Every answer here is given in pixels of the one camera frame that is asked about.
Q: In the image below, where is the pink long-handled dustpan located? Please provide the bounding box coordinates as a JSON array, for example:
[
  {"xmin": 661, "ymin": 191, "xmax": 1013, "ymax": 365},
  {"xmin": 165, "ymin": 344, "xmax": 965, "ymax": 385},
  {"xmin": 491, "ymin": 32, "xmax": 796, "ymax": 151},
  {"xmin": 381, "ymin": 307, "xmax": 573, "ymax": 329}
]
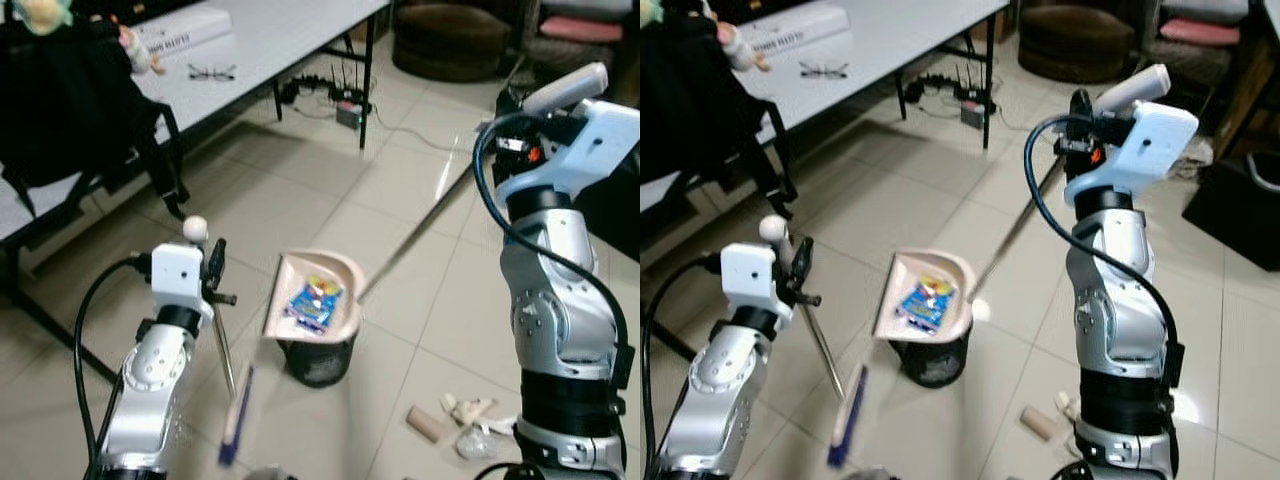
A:
[
  {"xmin": 872, "ymin": 65, "xmax": 1172, "ymax": 343},
  {"xmin": 263, "ymin": 63, "xmax": 609, "ymax": 343}
]

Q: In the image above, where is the broom with blue bristles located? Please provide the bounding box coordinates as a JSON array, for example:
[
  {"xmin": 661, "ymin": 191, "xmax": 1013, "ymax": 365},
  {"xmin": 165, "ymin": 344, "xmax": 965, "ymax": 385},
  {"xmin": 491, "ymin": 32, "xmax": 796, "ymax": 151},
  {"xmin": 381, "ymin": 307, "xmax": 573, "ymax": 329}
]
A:
[
  {"xmin": 759, "ymin": 215, "xmax": 870, "ymax": 470},
  {"xmin": 182, "ymin": 215, "xmax": 257, "ymax": 468}
]

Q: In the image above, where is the brown round pouf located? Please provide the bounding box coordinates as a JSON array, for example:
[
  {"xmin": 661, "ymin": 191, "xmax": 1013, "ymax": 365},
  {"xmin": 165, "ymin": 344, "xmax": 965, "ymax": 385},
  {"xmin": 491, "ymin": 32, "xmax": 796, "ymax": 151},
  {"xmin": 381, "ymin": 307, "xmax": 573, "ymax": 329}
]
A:
[
  {"xmin": 1017, "ymin": 3, "xmax": 1133, "ymax": 83},
  {"xmin": 392, "ymin": 2, "xmax": 514, "ymax": 83}
]

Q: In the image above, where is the blue snack packet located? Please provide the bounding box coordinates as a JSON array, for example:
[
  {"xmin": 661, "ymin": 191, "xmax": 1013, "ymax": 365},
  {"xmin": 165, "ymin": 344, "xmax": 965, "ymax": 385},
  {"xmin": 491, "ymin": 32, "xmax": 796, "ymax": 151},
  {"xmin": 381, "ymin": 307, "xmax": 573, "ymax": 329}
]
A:
[
  {"xmin": 897, "ymin": 277, "xmax": 959, "ymax": 332},
  {"xmin": 284, "ymin": 277, "xmax": 345, "ymax": 332}
]

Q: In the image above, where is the chair with pink cushion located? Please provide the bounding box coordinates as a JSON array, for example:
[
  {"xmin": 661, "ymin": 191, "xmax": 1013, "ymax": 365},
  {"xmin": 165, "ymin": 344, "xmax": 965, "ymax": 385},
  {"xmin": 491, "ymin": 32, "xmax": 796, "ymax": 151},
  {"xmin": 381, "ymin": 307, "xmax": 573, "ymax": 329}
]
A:
[
  {"xmin": 1150, "ymin": 0, "xmax": 1256, "ymax": 81},
  {"xmin": 530, "ymin": 0, "xmax": 641, "ymax": 76}
]

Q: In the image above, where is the black router with antennas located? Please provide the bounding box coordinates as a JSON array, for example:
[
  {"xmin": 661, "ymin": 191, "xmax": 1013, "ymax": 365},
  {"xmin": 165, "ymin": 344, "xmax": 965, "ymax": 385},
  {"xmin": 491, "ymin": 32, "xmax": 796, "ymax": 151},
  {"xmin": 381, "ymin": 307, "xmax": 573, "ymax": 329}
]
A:
[
  {"xmin": 955, "ymin": 63, "xmax": 993, "ymax": 130},
  {"xmin": 330, "ymin": 63, "xmax": 368, "ymax": 130}
]

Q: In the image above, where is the black mesh waste bin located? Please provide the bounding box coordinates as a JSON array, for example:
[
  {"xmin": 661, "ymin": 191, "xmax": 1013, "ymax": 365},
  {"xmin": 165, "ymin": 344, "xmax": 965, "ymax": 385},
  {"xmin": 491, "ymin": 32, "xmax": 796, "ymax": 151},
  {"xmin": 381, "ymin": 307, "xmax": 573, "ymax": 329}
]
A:
[
  {"xmin": 277, "ymin": 335, "xmax": 358, "ymax": 390},
  {"xmin": 889, "ymin": 335, "xmax": 972, "ymax": 390}
]

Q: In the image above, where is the black power strip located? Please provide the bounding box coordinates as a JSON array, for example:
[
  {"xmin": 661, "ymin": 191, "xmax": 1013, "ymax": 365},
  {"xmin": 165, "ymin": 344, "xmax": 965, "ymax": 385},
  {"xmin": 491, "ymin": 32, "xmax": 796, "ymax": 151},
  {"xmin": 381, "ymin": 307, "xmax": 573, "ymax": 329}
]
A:
[
  {"xmin": 279, "ymin": 78, "xmax": 336, "ymax": 106},
  {"xmin": 903, "ymin": 72, "xmax": 961, "ymax": 104}
]

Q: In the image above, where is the black backpack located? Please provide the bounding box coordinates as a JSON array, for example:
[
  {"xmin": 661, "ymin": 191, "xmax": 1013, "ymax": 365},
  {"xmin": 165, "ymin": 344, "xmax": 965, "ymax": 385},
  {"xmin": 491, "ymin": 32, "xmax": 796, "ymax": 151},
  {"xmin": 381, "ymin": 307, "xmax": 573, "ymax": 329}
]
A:
[
  {"xmin": 640, "ymin": 18, "xmax": 801, "ymax": 219},
  {"xmin": 0, "ymin": 18, "xmax": 189, "ymax": 219}
]

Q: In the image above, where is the black box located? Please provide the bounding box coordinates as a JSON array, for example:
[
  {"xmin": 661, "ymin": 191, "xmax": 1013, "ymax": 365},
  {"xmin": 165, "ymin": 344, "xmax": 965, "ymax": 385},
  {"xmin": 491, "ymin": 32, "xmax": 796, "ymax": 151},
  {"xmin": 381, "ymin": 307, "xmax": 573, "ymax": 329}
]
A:
[{"xmin": 1182, "ymin": 150, "xmax": 1280, "ymax": 273}]

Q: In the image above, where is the white table with black legs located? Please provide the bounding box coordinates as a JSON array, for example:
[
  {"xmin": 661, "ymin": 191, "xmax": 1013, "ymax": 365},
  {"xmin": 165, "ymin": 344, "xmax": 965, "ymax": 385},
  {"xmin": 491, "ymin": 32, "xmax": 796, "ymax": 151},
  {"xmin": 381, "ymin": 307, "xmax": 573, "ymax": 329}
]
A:
[
  {"xmin": 0, "ymin": 170, "xmax": 126, "ymax": 386},
  {"xmin": 125, "ymin": 0, "xmax": 393, "ymax": 153},
  {"xmin": 735, "ymin": 0, "xmax": 1011, "ymax": 153}
]

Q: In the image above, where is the plush doll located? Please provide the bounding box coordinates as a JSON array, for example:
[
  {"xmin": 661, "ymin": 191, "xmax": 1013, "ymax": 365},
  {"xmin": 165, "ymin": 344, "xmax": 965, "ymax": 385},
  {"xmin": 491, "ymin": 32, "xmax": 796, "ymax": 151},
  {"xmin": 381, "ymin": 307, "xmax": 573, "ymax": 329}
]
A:
[
  {"xmin": 10, "ymin": 0, "xmax": 168, "ymax": 77},
  {"xmin": 640, "ymin": 0, "xmax": 773, "ymax": 74}
]

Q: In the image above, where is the long white cardboard box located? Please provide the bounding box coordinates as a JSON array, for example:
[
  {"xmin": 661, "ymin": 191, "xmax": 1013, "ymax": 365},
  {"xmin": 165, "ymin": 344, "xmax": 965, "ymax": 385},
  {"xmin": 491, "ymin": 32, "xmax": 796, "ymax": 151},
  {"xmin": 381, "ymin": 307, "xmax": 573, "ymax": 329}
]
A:
[
  {"xmin": 738, "ymin": 4, "xmax": 853, "ymax": 57},
  {"xmin": 130, "ymin": 6, "xmax": 237, "ymax": 57}
]

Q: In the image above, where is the brown cardboard tube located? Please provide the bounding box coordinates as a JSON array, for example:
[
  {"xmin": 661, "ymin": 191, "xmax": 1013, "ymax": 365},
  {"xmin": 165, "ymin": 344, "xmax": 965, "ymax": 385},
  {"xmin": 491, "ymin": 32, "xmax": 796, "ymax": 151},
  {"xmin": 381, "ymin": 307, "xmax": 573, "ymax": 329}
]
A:
[
  {"xmin": 1019, "ymin": 404, "xmax": 1060, "ymax": 443},
  {"xmin": 406, "ymin": 404, "xmax": 447, "ymax": 447}
]

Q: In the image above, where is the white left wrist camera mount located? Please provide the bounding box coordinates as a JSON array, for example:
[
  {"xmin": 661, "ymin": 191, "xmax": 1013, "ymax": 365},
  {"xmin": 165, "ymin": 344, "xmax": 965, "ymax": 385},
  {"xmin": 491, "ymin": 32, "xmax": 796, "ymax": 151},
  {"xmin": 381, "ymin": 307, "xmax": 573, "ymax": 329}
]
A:
[
  {"xmin": 720, "ymin": 241, "xmax": 793, "ymax": 323},
  {"xmin": 150, "ymin": 243, "xmax": 215, "ymax": 326}
]

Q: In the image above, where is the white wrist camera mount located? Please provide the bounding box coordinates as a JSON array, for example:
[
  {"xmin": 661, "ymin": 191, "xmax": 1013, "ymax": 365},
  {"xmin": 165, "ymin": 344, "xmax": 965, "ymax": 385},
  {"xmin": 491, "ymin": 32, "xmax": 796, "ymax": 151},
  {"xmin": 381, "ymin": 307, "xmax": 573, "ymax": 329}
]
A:
[
  {"xmin": 495, "ymin": 100, "xmax": 641, "ymax": 203},
  {"xmin": 720, "ymin": 241, "xmax": 793, "ymax": 323},
  {"xmin": 150, "ymin": 243, "xmax": 215, "ymax": 326},
  {"xmin": 1063, "ymin": 100, "xmax": 1200, "ymax": 208}
]

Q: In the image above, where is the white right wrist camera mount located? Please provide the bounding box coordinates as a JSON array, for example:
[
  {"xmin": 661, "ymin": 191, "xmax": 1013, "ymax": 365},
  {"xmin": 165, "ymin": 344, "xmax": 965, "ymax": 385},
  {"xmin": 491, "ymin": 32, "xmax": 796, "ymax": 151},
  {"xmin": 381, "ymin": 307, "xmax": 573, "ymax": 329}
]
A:
[
  {"xmin": 1063, "ymin": 100, "xmax": 1200, "ymax": 208},
  {"xmin": 495, "ymin": 100, "xmax": 641, "ymax": 203}
]

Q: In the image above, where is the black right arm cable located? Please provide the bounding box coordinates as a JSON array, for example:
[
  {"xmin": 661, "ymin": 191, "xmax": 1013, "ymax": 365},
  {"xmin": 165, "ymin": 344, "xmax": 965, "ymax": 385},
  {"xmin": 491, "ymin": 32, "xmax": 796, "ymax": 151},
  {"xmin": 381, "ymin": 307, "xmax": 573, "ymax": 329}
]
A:
[
  {"xmin": 472, "ymin": 112, "xmax": 633, "ymax": 391},
  {"xmin": 1023, "ymin": 113, "xmax": 1185, "ymax": 391}
]

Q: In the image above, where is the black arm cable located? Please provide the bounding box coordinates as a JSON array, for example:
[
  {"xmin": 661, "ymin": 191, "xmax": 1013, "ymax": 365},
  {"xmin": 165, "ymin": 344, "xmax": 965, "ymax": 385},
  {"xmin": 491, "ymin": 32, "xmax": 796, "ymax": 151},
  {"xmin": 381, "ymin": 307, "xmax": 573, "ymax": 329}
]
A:
[
  {"xmin": 1023, "ymin": 113, "xmax": 1185, "ymax": 391},
  {"xmin": 641, "ymin": 255, "xmax": 723, "ymax": 480},
  {"xmin": 74, "ymin": 255, "xmax": 153, "ymax": 480},
  {"xmin": 472, "ymin": 112, "xmax": 633, "ymax": 391}
]

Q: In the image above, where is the white floor cable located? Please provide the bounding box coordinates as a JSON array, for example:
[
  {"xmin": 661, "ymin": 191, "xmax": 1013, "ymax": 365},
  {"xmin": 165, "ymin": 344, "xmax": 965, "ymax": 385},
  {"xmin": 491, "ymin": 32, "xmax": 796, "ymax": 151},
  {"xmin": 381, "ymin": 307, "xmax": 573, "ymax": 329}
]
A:
[{"xmin": 365, "ymin": 105, "xmax": 473, "ymax": 154}]

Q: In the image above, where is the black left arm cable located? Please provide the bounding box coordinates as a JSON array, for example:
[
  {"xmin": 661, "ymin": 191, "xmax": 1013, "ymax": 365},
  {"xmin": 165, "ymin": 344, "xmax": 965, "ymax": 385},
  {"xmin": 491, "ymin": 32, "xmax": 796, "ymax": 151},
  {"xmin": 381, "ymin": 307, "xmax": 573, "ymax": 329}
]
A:
[
  {"xmin": 74, "ymin": 255, "xmax": 153, "ymax": 480},
  {"xmin": 641, "ymin": 255, "xmax": 723, "ymax": 480}
]

